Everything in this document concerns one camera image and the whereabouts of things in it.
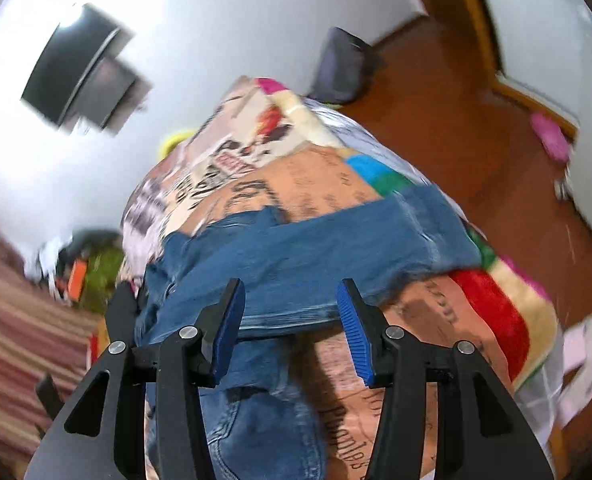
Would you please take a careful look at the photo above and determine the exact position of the blue denim jacket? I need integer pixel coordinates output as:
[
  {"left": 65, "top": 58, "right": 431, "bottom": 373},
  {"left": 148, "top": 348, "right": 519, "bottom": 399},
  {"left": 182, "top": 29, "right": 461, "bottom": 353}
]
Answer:
[{"left": 134, "top": 185, "right": 480, "bottom": 479}]

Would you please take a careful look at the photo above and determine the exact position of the green storage box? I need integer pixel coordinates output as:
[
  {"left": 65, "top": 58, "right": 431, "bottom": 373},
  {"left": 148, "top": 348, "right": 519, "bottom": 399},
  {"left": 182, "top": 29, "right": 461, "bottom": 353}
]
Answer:
[{"left": 79, "top": 246, "right": 124, "bottom": 314}]

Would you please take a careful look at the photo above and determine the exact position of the orange shoe box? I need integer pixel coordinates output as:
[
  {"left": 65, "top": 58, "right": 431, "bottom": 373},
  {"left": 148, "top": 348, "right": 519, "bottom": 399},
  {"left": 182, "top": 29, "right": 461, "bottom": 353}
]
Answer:
[{"left": 67, "top": 259, "right": 88, "bottom": 301}]

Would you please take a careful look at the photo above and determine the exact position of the striped red curtain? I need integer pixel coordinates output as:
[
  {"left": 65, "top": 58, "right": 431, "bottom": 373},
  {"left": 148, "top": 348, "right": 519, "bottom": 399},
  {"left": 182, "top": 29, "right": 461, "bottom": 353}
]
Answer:
[{"left": 0, "top": 237, "right": 98, "bottom": 468}]

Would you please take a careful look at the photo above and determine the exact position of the yellow headboard object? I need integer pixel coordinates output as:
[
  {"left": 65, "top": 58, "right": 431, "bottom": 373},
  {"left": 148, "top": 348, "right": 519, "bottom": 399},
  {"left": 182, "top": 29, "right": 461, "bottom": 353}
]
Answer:
[{"left": 158, "top": 129, "right": 196, "bottom": 162}]

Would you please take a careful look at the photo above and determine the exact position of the newspaper print bed quilt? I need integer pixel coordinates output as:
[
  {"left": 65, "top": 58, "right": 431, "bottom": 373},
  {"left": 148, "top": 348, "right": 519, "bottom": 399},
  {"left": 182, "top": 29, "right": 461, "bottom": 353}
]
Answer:
[{"left": 121, "top": 77, "right": 560, "bottom": 479}]

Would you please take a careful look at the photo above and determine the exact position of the grey backpack on floor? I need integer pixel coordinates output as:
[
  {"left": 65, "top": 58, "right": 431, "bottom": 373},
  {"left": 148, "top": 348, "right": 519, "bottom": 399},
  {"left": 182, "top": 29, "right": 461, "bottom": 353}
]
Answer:
[{"left": 308, "top": 27, "right": 380, "bottom": 105}]

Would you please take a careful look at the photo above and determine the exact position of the small wall monitor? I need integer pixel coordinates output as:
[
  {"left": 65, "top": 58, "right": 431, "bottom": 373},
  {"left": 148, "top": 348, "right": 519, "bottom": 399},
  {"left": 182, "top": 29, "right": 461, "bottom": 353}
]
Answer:
[{"left": 72, "top": 58, "right": 153, "bottom": 136}]

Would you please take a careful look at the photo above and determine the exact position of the large wall television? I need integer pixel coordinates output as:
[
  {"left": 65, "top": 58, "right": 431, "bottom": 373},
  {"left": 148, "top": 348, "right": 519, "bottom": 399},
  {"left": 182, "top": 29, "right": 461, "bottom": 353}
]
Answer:
[{"left": 22, "top": 3, "right": 132, "bottom": 127}]

